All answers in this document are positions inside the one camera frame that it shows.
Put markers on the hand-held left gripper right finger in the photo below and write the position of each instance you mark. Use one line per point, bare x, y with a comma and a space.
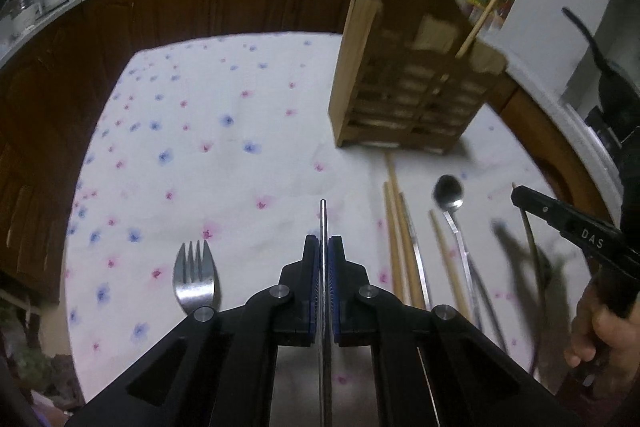
334, 287

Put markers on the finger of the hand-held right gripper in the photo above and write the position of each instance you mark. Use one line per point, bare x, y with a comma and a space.
575, 227
585, 34

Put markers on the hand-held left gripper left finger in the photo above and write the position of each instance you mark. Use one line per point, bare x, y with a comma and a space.
312, 287

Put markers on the brown wooden chopstick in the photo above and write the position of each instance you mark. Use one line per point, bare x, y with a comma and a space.
531, 257

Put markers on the wooden utensil holder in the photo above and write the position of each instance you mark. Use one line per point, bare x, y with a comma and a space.
400, 107

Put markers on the person's right hand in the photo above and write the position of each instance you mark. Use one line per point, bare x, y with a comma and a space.
610, 339

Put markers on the red sauce bottle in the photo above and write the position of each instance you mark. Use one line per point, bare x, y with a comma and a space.
507, 6

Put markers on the silver metal fork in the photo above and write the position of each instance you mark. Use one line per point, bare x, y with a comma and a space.
192, 287

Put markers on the silver metal spoon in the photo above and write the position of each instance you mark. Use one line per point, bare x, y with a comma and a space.
448, 193

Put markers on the white floral tablecloth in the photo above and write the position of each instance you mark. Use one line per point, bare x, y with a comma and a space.
225, 167

